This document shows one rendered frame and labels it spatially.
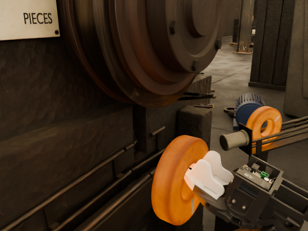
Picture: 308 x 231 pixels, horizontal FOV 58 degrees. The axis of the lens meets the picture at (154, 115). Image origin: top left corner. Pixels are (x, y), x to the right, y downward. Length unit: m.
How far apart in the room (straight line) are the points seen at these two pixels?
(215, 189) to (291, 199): 0.11
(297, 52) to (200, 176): 3.01
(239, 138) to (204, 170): 0.61
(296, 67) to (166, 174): 3.06
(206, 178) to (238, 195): 0.06
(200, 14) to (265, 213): 0.40
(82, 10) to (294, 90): 3.08
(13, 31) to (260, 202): 0.50
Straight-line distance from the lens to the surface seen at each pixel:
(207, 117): 0.95
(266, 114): 1.10
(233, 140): 1.04
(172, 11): 0.55
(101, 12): 0.53
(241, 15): 9.63
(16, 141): 0.60
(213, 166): 0.49
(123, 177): 0.76
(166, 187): 0.44
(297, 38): 3.40
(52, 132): 0.62
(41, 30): 0.61
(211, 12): 0.68
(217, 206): 0.45
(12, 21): 0.58
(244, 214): 0.45
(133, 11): 0.54
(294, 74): 3.44
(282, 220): 0.46
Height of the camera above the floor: 1.10
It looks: 19 degrees down
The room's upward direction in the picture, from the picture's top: straight up
